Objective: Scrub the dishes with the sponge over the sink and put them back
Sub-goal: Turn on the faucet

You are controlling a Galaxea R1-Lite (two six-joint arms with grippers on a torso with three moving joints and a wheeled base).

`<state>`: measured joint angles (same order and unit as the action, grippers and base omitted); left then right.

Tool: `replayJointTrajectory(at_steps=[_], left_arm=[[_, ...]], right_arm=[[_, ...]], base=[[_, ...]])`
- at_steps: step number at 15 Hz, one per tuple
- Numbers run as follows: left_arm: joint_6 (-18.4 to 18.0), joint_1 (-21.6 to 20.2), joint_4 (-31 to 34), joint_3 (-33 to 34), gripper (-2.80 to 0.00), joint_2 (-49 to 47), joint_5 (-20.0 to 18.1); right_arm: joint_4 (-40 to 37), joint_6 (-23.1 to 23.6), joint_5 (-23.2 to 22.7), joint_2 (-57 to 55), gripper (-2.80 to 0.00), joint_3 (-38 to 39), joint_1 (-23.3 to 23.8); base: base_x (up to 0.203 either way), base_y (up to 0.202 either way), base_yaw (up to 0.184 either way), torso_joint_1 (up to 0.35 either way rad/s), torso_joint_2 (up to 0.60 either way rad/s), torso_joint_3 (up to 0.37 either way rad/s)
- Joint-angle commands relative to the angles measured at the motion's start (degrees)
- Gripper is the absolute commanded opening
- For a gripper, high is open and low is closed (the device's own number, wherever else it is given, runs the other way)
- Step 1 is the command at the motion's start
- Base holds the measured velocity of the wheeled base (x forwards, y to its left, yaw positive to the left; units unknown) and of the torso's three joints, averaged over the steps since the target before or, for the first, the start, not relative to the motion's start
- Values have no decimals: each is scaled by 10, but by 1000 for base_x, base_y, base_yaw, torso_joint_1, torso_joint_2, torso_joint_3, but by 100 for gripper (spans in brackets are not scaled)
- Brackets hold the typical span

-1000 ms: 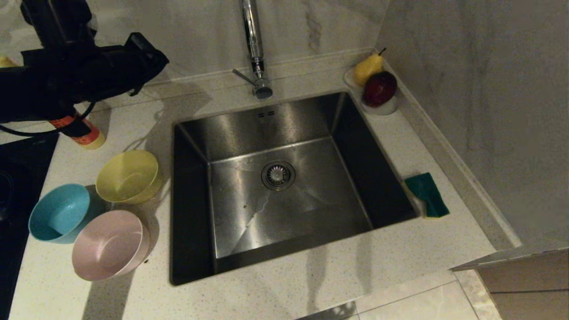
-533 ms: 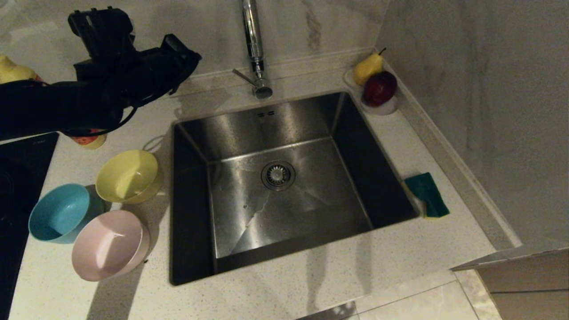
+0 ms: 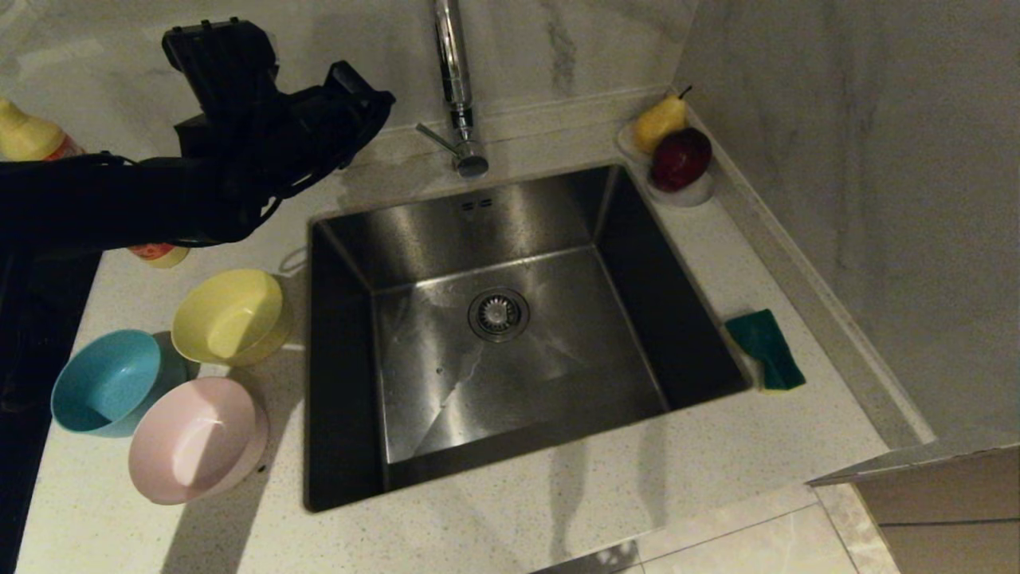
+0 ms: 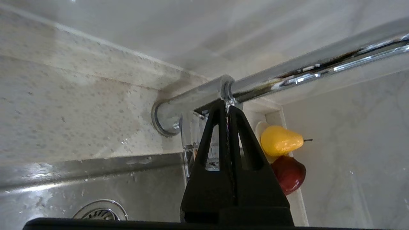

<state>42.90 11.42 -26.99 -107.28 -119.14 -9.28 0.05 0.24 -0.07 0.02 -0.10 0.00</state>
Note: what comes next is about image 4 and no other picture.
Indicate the chrome faucet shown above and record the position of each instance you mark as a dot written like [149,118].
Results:
[287,73]

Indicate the yellow pear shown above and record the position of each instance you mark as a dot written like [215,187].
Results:
[281,140]

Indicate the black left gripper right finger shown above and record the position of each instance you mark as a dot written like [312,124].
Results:
[255,191]

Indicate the stainless steel sink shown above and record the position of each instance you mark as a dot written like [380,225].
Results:
[96,179]

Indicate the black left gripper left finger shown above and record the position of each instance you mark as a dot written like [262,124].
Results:
[207,195]

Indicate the dark red apple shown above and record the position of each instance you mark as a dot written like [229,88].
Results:
[289,174]

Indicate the round metal drain strainer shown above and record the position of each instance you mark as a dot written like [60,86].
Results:
[99,209]

